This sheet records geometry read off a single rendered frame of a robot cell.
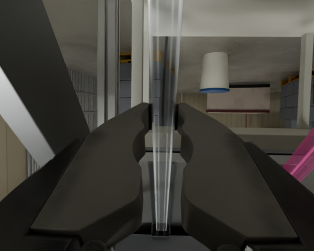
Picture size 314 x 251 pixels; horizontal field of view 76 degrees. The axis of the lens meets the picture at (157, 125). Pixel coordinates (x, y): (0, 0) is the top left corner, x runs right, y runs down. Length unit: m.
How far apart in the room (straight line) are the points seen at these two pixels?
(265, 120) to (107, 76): 9.02
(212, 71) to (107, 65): 2.83
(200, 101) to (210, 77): 5.98
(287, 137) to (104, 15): 0.55
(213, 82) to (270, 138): 2.61
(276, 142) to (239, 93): 6.00
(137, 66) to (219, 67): 2.72
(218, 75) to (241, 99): 3.46
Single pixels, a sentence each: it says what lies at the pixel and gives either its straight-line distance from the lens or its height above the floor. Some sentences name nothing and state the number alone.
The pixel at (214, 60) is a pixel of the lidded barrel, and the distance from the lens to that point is 3.28.
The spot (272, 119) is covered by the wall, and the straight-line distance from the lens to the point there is 9.40.
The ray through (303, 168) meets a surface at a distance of 0.19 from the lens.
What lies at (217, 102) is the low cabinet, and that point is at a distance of 6.55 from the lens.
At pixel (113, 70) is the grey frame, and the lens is 0.44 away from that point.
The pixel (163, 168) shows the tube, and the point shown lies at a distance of 0.16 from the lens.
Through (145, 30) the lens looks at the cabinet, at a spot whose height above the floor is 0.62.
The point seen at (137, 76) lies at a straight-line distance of 0.58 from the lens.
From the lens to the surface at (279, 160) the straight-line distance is 0.21.
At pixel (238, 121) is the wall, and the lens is 9.17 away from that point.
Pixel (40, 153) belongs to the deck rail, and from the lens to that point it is 0.18.
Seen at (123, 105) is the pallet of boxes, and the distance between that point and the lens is 3.21.
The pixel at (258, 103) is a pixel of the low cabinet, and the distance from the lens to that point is 6.67.
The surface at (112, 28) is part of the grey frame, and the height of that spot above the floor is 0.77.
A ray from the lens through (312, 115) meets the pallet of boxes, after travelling 5.10.
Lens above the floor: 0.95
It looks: 3 degrees up
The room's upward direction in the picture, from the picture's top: 179 degrees counter-clockwise
